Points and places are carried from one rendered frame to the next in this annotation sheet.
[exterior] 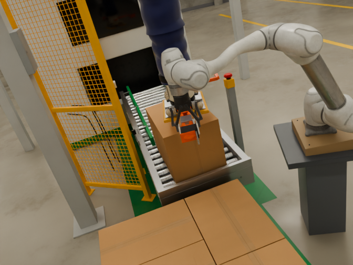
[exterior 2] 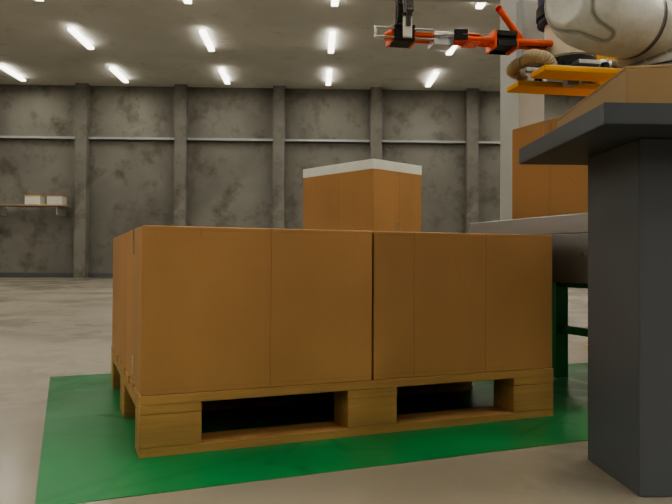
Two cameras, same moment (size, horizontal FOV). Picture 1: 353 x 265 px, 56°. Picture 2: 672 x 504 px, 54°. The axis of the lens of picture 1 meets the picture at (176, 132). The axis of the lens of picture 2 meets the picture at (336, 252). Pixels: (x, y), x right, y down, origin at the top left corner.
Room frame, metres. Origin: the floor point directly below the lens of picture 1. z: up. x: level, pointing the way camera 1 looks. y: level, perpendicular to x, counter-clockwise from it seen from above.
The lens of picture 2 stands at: (0.72, -2.13, 0.46)
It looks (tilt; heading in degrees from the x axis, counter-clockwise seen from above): 1 degrees up; 77
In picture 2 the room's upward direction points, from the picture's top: straight up
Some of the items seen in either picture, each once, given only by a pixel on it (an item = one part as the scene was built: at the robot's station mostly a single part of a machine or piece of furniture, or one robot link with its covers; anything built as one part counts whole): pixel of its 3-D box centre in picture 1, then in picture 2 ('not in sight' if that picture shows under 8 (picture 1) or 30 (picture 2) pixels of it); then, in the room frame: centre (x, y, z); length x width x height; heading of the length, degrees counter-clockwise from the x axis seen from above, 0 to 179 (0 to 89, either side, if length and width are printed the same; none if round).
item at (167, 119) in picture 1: (169, 107); (556, 84); (2.04, 0.00, 1.10); 0.34 x 0.10 x 0.05; 177
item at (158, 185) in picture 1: (137, 133); not in sight; (2.98, 0.39, 0.50); 2.31 x 0.05 x 0.19; 9
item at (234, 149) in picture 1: (197, 113); not in sight; (3.08, -0.26, 0.50); 2.31 x 0.05 x 0.19; 9
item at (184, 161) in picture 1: (184, 135); (616, 182); (2.24, -0.05, 0.75); 0.60 x 0.40 x 0.40; 10
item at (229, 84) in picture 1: (237, 131); not in sight; (2.52, -0.52, 0.50); 0.07 x 0.07 x 1.00; 9
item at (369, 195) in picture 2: not in sight; (360, 201); (1.78, 1.70, 0.82); 0.60 x 0.40 x 0.40; 119
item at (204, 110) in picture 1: (197, 100); (585, 69); (2.02, -0.19, 1.10); 0.34 x 0.10 x 0.05; 177
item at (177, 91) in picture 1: (178, 88); not in sight; (1.44, -0.06, 1.44); 0.09 x 0.09 x 0.06
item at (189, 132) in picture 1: (187, 132); (400, 37); (1.43, -0.05, 1.20); 0.08 x 0.07 x 0.05; 177
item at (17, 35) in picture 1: (24, 51); (535, 33); (2.47, 0.90, 1.62); 0.20 x 0.05 x 0.30; 9
